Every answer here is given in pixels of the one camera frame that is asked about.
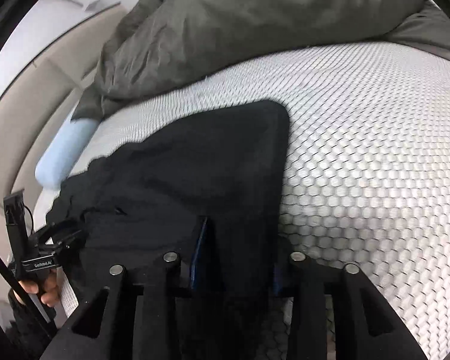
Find black pants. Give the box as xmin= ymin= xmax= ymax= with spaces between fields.
xmin=47 ymin=100 xmax=290 ymax=359

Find beige upholstered headboard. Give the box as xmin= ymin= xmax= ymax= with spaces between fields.
xmin=0 ymin=0 xmax=126 ymax=258

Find person's left hand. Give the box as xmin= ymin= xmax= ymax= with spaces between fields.
xmin=19 ymin=269 xmax=61 ymax=307

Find light blue pillow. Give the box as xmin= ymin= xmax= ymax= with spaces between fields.
xmin=34 ymin=114 xmax=100 ymax=189

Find dark grey duvet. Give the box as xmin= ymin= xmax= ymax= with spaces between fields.
xmin=74 ymin=0 xmax=450 ymax=120

